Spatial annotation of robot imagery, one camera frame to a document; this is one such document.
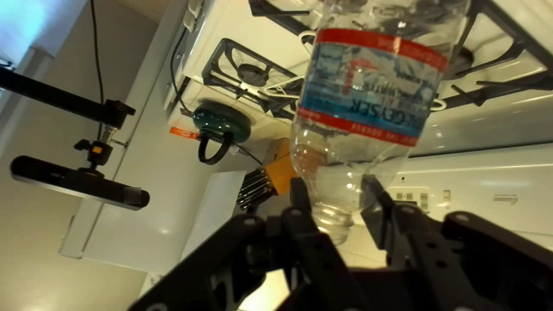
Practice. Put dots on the dark teal kettle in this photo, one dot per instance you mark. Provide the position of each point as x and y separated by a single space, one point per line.
221 122

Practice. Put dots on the white gas stove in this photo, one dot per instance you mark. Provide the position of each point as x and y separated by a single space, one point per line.
501 124

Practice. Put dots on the wooden knife block with knives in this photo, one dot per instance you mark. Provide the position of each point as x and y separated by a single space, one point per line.
278 174

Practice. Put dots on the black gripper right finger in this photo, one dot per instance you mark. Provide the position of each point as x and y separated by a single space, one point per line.
460 265

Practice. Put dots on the orange pot holder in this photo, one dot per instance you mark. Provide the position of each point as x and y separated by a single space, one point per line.
183 132

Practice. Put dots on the clear plastic water bottle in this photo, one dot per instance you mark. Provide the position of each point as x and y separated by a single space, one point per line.
373 87

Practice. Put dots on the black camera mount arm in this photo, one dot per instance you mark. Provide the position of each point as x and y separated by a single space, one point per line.
57 98

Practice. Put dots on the black stove grate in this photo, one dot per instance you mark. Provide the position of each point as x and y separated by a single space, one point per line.
251 72
506 84

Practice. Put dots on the black stereo camera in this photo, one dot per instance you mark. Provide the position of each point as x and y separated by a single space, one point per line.
74 183

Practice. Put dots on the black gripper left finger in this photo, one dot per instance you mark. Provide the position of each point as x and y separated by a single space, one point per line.
252 265

